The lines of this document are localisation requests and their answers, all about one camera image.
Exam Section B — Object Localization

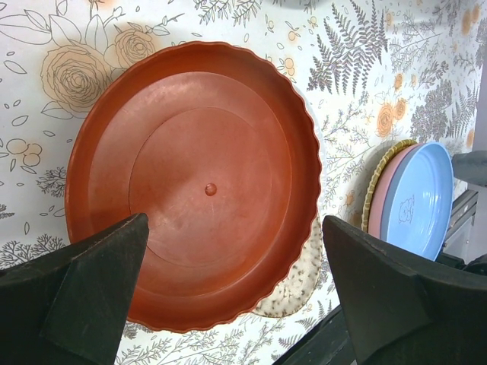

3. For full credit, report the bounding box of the floral patterned table mat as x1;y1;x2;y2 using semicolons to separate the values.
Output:
0;0;487;365

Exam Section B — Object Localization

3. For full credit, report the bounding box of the yellow woven plate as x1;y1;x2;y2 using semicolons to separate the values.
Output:
361;139;418;233

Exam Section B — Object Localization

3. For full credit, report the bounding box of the white ribbed deep plate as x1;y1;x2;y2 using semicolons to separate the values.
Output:
298;88;326;210

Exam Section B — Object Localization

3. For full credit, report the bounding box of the brown speckled saucer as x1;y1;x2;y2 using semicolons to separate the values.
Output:
253;217;323;318

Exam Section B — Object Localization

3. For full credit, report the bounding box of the pink plate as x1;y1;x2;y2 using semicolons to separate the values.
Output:
368;144;419;238

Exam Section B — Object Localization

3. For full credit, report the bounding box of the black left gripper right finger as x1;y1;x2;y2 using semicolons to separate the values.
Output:
323;215;486;364

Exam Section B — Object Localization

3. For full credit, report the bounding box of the light blue plate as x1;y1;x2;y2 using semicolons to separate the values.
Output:
388;142;454;261

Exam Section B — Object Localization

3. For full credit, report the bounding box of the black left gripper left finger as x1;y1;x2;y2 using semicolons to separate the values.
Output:
1;213;149;364

